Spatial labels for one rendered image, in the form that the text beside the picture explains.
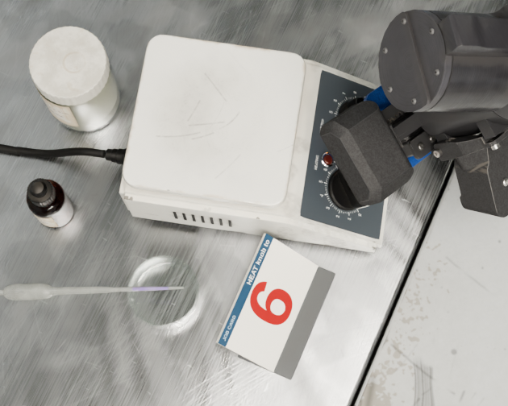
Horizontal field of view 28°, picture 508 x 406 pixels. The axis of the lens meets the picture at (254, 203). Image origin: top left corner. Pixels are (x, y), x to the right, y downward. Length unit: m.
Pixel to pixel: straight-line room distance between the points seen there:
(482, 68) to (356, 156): 0.12
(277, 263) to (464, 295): 0.15
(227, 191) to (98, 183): 0.14
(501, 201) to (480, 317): 0.14
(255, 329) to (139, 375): 0.10
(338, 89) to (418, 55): 0.22
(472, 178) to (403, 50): 0.14
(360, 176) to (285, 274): 0.15
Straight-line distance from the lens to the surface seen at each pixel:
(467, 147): 0.67
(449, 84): 0.56
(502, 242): 0.82
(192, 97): 0.75
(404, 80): 0.58
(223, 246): 0.80
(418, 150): 0.69
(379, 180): 0.65
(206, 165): 0.73
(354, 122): 0.65
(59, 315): 0.81
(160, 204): 0.75
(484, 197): 0.69
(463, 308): 0.81
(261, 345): 0.77
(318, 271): 0.79
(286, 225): 0.75
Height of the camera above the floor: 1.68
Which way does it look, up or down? 75 degrees down
